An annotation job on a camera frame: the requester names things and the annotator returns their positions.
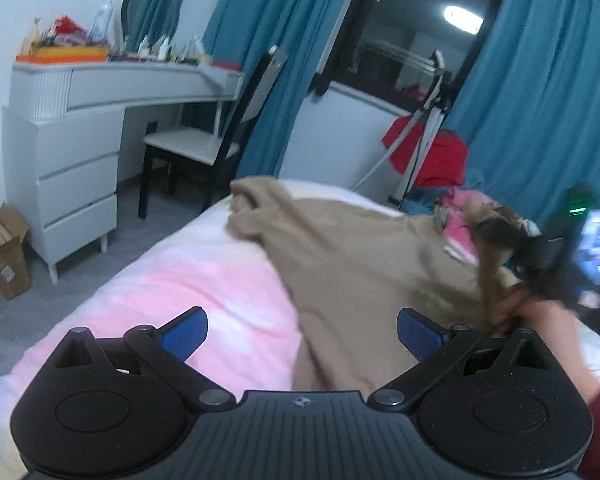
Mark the wavy vanity mirror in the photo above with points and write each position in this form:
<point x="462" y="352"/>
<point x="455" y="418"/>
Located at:
<point x="155" y="5"/>

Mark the black and white chair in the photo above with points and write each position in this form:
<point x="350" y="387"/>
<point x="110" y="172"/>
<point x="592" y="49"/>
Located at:
<point x="190" y="145"/>

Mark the blue garment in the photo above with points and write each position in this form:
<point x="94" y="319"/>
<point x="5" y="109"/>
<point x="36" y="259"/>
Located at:
<point x="472" y="180"/>

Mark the pink garment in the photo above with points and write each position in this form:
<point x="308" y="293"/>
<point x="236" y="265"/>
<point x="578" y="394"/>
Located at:
<point x="460" y="230"/>

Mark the blue curtain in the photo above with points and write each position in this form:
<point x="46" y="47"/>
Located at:
<point x="280" y="20"/>
<point x="545" y="85"/>

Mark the orange tray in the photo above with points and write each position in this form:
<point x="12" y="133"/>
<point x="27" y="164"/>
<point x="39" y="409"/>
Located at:
<point x="60" y="55"/>

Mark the white spray can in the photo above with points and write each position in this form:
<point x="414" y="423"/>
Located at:
<point x="102" y="22"/>

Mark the pastel tie-dye duvet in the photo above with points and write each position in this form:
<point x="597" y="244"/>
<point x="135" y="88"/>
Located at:
<point x="180" y="285"/>

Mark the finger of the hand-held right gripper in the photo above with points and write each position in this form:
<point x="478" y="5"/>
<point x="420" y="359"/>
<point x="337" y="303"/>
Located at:
<point x="497" y="232"/>

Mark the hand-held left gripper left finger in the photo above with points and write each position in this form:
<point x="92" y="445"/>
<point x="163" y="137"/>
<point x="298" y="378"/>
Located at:
<point x="182" y="332"/>

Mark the red garment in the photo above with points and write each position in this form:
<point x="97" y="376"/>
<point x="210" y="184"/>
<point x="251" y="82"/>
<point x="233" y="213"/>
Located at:
<point x="445" y="160"/>

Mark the white vanity table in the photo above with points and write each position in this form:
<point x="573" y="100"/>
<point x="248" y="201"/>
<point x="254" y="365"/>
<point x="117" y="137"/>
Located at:
<point x="70" y="160"/>

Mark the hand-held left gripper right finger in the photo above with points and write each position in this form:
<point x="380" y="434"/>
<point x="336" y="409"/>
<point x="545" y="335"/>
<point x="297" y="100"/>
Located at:
<point x="422" y="335"/>

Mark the red pouch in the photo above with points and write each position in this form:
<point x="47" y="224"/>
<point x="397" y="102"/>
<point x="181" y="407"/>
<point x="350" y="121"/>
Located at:
<point x="70" y="27"/>

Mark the dark framed window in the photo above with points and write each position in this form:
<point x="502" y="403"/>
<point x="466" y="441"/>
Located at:
<point x="405" y="25"/>

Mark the person's right hand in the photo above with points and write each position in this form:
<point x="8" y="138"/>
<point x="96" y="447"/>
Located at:
<point x="537" y="315"/>

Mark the black wall socket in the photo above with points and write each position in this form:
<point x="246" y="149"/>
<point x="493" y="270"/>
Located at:
<point x="152" y="128"/>

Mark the cardboard box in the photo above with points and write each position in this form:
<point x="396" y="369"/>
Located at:
<point x="5" y="255"/>

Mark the row of cosmetic bottles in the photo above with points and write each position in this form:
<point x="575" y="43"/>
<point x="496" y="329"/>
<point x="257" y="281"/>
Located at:
<point x="165" y="50"/>

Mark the tan hoodie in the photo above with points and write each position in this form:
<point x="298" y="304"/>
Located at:
<point x="360" y="270"/>

